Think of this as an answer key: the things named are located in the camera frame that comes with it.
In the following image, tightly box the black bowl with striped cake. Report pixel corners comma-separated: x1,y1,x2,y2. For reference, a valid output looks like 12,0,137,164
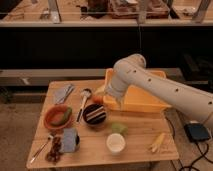
83,104,106,125

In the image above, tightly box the black foot pedal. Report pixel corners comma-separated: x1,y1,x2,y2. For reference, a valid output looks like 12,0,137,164
184,123,210,142

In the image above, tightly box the black mug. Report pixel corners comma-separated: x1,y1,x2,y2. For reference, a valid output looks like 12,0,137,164
76,135,80,146

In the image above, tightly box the brown grape cluster toy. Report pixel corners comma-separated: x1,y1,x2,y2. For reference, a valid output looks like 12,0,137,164
45,137,61,164

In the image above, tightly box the yellow plastic bin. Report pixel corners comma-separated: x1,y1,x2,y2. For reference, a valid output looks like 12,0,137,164
102,68,172,114

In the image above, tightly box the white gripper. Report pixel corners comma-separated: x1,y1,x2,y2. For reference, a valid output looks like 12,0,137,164
105,84,124,108

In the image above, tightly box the blue sponge block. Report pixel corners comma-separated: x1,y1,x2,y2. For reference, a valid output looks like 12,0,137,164
61,128,77,153

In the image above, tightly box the wooden table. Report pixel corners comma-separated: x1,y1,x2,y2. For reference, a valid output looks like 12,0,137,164
26,81,179,170

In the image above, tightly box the white cup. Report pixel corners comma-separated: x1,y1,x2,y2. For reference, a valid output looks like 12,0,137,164
106,133,126,154

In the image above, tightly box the orange bowl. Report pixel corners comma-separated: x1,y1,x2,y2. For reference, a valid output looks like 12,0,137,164
43,105,73,131

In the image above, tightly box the green avocado toy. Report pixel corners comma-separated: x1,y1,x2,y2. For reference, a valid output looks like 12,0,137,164
51,107,72,126

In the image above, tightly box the small thin paintbrush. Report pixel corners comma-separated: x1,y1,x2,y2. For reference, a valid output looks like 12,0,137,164
30,134,54,164

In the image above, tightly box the grey folded cloth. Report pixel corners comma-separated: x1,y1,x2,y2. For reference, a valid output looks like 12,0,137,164
54,84,75,104

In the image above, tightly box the orange toy fruit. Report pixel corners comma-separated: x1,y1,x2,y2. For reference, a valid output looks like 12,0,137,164
92,95,103,104

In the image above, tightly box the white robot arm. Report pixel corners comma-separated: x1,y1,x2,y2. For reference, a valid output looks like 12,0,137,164
105,54,213,131

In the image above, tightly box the black cable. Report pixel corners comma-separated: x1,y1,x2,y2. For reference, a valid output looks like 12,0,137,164
165,116,213,171

